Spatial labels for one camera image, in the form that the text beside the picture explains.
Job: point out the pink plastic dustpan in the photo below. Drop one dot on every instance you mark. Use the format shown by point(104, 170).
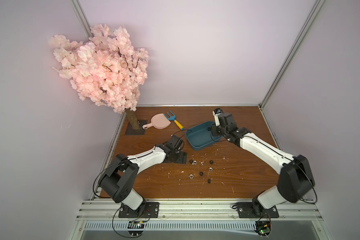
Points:
point(158, 121)

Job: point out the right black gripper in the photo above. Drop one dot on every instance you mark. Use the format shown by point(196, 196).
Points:
point(215, 129)

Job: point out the right controller board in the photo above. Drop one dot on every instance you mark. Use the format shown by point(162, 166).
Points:
point(263, 228)

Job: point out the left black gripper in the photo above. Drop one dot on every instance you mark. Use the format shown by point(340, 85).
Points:
point(182, 157)

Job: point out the teal plastic storage box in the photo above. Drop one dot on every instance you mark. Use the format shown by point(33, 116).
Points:
point(201, 137)

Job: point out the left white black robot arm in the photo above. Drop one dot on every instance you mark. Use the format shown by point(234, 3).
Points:
point(118, 179)

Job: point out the controller board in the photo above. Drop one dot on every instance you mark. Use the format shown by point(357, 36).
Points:
point(136, 228)
point(263, 228)

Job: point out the blue yellow toy rake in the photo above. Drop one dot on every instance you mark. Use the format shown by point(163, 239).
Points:
point(172, 117)

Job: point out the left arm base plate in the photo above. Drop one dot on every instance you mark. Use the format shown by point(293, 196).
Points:
point(145, 210)

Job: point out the left controller board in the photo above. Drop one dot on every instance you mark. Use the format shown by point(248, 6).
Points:
point(136, 228)

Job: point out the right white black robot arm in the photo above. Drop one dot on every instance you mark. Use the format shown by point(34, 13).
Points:
point(295, 174)

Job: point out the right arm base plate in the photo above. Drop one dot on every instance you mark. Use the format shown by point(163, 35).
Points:
point(243, 210)

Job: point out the pink artificial blossom tree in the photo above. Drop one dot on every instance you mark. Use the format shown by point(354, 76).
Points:
point(107, 69)

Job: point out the aluminium front rail frame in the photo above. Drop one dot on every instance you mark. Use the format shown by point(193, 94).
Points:
point(194, 215)

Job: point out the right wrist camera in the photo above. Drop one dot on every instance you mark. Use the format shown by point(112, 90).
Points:
point(216, 113)

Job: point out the dark square tree base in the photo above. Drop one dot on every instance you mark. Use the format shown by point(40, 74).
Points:
point(130, 131)

